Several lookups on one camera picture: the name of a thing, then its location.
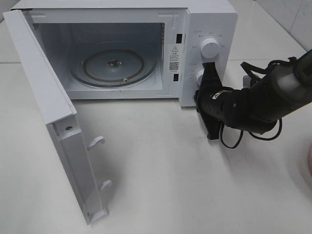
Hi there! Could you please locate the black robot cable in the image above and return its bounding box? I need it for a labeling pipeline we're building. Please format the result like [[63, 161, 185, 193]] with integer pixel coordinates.
[[219, 119, 283, 149]]

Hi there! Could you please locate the white microwave door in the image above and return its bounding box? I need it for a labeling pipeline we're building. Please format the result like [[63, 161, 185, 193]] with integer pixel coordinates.
[[3, 10, 112, 224]]

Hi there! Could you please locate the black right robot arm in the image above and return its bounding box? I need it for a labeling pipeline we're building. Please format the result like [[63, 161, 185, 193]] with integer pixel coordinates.
[[195, 51, 312, 140]]

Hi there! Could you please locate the white microwave oven body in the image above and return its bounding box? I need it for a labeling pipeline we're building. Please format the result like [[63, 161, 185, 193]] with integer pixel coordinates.
[[10, 0, 237, 107]]

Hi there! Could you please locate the glass microwave turntable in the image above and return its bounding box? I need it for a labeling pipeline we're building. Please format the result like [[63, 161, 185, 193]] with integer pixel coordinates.
[[69, 49, 157, 88]]

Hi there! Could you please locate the lower white timer knob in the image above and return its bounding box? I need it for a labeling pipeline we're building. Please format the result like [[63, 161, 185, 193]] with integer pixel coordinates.
[[195, 69, 204, 86]]

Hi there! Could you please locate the upper white power knob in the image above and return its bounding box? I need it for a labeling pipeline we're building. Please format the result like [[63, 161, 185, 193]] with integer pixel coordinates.
[[200, 37, 220, 59]]

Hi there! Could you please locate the pink round plate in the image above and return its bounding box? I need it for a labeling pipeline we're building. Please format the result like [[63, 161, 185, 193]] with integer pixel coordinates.
[[308, 145, 312, 175]]

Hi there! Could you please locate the white warning label sticker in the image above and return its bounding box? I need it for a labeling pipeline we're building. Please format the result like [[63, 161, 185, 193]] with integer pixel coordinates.
[[168, 44, 181, 73]]

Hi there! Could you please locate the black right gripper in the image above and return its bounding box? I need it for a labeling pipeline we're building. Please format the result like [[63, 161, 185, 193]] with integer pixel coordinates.
[[195, 62, 226, 140]]

